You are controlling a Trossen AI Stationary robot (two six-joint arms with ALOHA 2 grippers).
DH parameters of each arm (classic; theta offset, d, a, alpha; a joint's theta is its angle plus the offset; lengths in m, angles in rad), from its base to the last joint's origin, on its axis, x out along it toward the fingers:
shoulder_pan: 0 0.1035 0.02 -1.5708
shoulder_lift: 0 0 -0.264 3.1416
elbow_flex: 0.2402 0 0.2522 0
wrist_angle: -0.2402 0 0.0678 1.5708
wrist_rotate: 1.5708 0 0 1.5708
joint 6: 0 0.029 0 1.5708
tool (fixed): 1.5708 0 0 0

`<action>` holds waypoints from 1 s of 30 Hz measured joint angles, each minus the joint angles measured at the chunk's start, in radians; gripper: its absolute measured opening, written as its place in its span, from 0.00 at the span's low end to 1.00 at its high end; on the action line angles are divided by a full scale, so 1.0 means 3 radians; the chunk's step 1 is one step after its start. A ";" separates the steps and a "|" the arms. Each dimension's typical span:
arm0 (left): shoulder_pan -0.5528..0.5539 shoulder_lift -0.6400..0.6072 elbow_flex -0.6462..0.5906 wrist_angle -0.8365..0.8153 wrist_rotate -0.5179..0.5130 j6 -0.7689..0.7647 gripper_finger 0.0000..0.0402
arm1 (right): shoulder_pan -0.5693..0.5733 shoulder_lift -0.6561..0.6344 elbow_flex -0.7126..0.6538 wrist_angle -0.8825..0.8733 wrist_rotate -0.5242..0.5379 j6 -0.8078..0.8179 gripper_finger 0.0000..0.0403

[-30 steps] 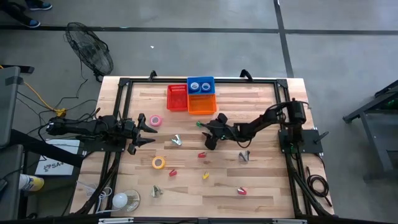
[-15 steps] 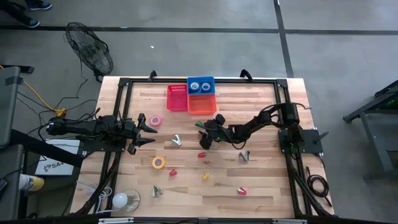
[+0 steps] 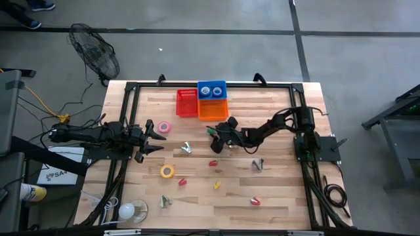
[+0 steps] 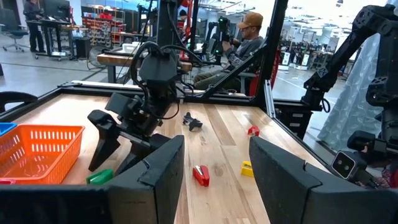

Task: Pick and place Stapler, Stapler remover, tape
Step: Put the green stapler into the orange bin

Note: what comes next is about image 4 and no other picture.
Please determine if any red chair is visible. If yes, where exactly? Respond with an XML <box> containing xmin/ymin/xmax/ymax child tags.
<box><xmin>248</xmin><ymin>49</ymin><xmax>282</xmax><ymax>97</ymax></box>

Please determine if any black aluminium rig frame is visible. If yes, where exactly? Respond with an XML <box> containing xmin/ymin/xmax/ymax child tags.
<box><xmin>0</xmin><ymin>0</ymin><xmax>331</xmax><ymax>174</ymax></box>

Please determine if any green stapler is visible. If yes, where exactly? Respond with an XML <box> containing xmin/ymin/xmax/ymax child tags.
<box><xmin>86</xmin><ymin>168</ymin><xmax>114</xmax><ymax>186</ymax></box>

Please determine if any shelf rack with red bins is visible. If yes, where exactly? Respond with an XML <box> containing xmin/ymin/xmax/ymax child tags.
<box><xmin>81</xmin><ymin>4</ymin><xmax>126</xmax><ymax>47</ymax></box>

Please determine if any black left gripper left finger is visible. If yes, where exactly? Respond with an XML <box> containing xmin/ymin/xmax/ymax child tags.
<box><xmin>0</xmin><ymin>134</ymin><xmax>186</xmax><ymax>224</ymax></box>

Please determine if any black arched handle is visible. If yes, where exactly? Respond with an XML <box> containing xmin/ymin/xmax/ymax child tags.
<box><xmin>0</xmin><ymin>91</ymin><xmax>39</xmax><ymax>113</ymax></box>

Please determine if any wooden workbench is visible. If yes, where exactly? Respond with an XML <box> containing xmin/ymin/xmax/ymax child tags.
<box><xmin>96</xmin><ymin>52</ymin><xmax>193</xmax><ymax>84</ymax></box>

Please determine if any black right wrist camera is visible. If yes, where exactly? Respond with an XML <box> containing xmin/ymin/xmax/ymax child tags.
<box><xmin>104</xmin><ymin>92</ymin><xmax>135</xmax><ymax>116</ymax></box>

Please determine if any yellow stapler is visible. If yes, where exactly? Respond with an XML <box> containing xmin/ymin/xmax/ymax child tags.
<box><xmin>240</xmin><ymin>160</ymin><xmax>254</xmax><ymax>179</ymax></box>

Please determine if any black floor fan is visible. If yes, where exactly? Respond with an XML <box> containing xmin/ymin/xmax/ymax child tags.
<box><xmin>86</xmin><ymin>45</ymin><xmax>108</xmax><ymax>70</ymax></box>

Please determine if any blue plastic basket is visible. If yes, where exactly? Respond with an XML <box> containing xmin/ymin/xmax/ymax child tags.
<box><xmin>0</xmin><ymin>122</ymin><xmax>18</xmax><ymax>137</ymax></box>

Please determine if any black bin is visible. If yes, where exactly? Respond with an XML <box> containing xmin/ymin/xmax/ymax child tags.
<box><xmin>75</xmin><ymin>36</ymin><xmax>92</xmax><ymax>59</ymax></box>

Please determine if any black computer monitor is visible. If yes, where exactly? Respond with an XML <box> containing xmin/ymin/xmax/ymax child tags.
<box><xmin>42</xmin><ymin>0</ymin><xmax>71</xmax><ymax>19</ymax></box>

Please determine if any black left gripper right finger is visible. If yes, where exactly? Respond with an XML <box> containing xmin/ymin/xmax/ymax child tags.
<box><xmin>248</xmin><ymin>136</ymin><xmax>398</xmax><ymax>224</ymax></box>

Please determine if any dark office chair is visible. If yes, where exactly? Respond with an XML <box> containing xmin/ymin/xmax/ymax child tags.
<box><xmin>0</xmin><ymin>8</ymin><xmax>30</xmax><ymax>52</ymax></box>

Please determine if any orange plastic basket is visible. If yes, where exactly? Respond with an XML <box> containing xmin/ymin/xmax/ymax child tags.
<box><xmin>0</xmin><ymin>124</ymin><xmax>85</xmax><ymax>185</ymax></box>

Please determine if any white box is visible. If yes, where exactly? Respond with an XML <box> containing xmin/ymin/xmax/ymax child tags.
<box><xmin>122</xmin><ymin>42</ymin><xmax>141</xmax><ymax>54</ymax></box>

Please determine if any person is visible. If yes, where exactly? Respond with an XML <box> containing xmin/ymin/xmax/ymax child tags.
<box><xmin>178</xmin><ymin>8</ymin><xmax>189</xmax><ymax>30</ymax></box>
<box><xmin>22</xmin><ymin>0</ymin><xmax>46</xmax><ymax>53</ymax></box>
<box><xmin>193</xmin><ymin>11</ymin><xmax>265</xmax><ymax>91</ymax></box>

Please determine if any black equipment box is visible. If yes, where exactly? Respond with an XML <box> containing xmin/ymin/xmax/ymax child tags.
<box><xmin>275</xmin><ymin>107</ymin><xmax>313</xmax><ymax>141</ymax></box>

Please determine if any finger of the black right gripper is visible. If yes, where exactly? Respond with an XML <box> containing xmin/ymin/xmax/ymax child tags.
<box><xmin>114</xmin><ymin>133</ymin><xmax>172</xmax><ymax>176</ymax></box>
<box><xmin>87</xmin><ymin>109</ymin><xmax>123</xmax><ymax>172</ymax></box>

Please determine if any grey patterned curtain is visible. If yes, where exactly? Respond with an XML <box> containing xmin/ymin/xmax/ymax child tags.
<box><xmin>317</xmin><ymin>32</ymin><xmax>384</xmax><ymax>152</ymax></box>

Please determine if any black standing desk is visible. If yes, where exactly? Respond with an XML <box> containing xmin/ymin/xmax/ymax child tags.
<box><xmin>26</xmin><ymin>19</ymin><xmax>74</xmax><ymax>60</ymax></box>

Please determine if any silver aluminium bar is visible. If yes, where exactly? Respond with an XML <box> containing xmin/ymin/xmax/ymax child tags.
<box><xmin>263</xmin><ymin>80</ymin><xmax>277</xmax><ymax>119</ymax></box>

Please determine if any grey table-level camera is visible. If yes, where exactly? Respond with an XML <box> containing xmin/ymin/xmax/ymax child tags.
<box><xmin>330</xmin><ymin>150</ymin><xmax>359</xmax><ymax>180</ymax></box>

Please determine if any small red stapler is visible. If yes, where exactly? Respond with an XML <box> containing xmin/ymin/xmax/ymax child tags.
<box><xmin>247</xmin><ymin>125</ymin><xmax>261</xmax><ymax>138</ymax></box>

